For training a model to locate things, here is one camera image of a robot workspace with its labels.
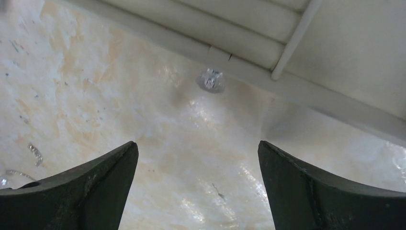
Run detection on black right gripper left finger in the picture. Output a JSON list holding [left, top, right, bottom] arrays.
[[0, 141, 139, 230]]

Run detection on silver crystal bar earring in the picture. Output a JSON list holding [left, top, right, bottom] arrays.
[[27, 142, 43, 167]]

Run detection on beige ring holder tray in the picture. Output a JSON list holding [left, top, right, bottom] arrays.
[[65, 0, 406, 146]]

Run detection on crystal stud earring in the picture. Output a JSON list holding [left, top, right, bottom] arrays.
[[195, 69, 226, 94]]

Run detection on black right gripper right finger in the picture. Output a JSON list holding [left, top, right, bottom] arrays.
[[258, 141, 406, 230]]

